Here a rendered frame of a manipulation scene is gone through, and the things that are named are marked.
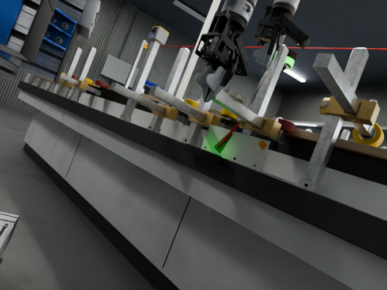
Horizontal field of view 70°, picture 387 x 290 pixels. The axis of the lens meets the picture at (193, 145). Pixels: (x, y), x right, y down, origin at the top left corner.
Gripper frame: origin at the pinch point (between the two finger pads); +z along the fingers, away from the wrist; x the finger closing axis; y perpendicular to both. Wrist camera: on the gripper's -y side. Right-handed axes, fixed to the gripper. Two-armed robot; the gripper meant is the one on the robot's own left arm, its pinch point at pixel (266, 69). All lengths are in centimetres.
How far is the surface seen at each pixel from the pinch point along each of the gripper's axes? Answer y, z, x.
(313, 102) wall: 41, -209, -725
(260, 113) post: -1.6, 12.3, -7.3
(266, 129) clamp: -6.1, 17.5, -3.6
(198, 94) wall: 331, -118, -624
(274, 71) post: -1.1, -2.6, -6.2
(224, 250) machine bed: -3, 65, -29
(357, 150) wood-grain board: -32.9, 13.1, -14.5
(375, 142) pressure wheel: -36.8, 8.9, -14.8
